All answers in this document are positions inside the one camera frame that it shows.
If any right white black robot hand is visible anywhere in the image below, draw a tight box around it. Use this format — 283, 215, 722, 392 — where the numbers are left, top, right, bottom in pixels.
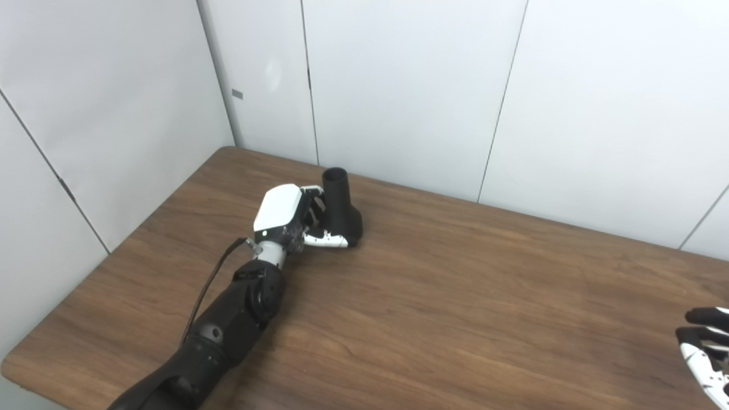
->
675, 307, 729, 410

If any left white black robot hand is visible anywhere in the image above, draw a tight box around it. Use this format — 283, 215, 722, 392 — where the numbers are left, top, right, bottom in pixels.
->
253, 183, 349, 255

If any black funnel-shaped nozzle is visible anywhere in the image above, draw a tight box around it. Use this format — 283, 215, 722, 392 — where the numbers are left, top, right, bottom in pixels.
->
322, 167, 364, 248

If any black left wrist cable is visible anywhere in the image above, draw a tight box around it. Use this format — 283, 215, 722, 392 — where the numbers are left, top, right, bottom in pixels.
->
179, 237, 263, 348

